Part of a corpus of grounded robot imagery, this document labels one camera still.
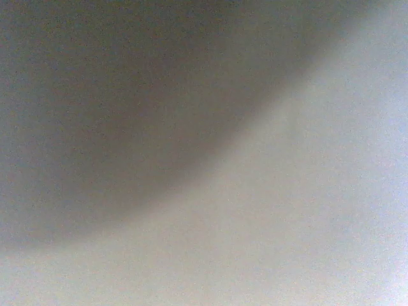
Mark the white paper box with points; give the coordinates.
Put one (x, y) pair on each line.
(204, 153)

